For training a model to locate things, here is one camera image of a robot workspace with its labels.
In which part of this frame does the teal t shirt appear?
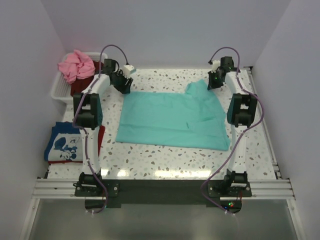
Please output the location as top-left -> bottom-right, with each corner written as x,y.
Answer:
115,80 -> 230,151

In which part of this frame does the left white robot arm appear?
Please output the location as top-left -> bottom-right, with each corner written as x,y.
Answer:
72,58 -> 136,196

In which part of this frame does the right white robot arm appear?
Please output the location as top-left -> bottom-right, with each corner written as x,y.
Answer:
207,56 -> 258,197

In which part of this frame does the dark red t shirt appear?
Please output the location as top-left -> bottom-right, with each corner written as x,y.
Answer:
70,61 -> 100,97

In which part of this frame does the folded red t shirt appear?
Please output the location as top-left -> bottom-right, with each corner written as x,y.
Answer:
47,124 -> 106,165

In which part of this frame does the pink t shirt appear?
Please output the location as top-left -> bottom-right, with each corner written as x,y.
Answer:
58,49 -> 96,85

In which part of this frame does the white plastic laundry basket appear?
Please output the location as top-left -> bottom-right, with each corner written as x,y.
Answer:
50,52 -> 108,105

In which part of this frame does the folded blue printed t shirt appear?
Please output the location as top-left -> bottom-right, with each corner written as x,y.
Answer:
44,122 -> 83,164

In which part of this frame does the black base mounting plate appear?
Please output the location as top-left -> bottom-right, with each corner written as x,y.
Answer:
73,179 -> 253,213

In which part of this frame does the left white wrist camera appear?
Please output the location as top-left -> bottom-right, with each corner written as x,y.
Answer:
122,64 -> 137,76

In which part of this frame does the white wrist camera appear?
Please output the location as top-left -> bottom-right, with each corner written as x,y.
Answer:
208,59 -> 221,73
122,64 -> 137,76

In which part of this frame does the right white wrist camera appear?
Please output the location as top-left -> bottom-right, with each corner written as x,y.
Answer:
208,59 -> 221,73

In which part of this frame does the aluminium frame rail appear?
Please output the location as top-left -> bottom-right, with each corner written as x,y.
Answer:
18,66 -> 308,240

